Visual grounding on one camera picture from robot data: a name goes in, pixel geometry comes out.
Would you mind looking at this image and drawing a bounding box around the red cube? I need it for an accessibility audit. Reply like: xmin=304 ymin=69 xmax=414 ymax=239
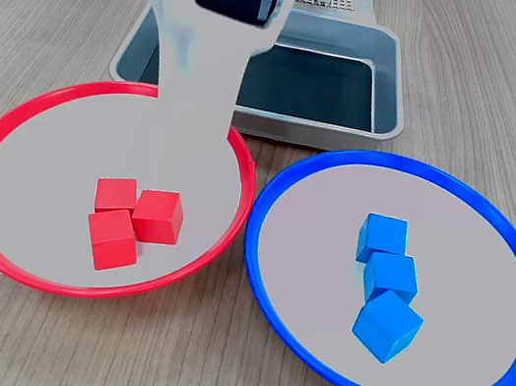
xmin=79 ymin=203 xmax=148 ymax=279
xmin=128 ymin=185 xmax=189 ymax=249
xmin=92 ymin=172 xmax=142 ymax=221

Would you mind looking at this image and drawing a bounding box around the steel tray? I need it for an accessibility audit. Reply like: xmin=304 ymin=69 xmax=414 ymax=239
xmin=101 ymin=0 xmax=421 ymax=163

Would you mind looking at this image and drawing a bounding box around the white plate red rim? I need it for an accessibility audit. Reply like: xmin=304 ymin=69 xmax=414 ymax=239
xmin=0 ymin=56 xmax=273 ymax=327

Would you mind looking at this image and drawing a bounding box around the black mat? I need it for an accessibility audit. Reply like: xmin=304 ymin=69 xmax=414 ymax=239
xmin=136 ymin=21 xmax=386 ymax=135

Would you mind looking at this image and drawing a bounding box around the white plate blue rim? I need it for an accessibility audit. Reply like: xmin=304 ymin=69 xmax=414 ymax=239
xmin=219 ymin=130 xmax=516 ymax=386

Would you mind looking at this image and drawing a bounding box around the blue cube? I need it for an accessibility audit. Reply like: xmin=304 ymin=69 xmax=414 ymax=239
xmin=346 ymin=284 xmax=429 ymax=370
xmin=354 ymin=211 xmax=411 ymax=270
xmin=358 ymin=247 xmax=425 ymax=310

